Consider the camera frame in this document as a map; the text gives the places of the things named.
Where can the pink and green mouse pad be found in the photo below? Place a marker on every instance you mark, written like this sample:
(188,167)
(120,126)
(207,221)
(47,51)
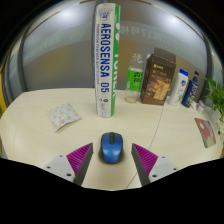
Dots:
(205,132)

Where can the white bottle blue cap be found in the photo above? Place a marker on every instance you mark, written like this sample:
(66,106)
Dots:
(178,90)

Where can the blue computer mouse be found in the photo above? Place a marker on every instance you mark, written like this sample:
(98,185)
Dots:
(111,148)

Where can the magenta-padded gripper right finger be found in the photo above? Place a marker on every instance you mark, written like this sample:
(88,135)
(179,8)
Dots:
(163,166)

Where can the white green shuttlecock tube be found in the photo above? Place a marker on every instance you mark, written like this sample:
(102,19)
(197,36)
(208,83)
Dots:
(106,66)

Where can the brown cardboard box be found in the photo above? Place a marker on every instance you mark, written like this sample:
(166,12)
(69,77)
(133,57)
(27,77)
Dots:
(158,80)

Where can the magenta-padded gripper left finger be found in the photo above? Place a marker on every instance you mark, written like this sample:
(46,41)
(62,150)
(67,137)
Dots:
(60,165)

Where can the green potted plant white pot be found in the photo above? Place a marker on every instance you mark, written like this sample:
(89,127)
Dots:
(216,95)

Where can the dark blue pump bottle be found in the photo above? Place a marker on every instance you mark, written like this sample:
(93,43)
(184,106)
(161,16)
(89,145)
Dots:
(190,91)

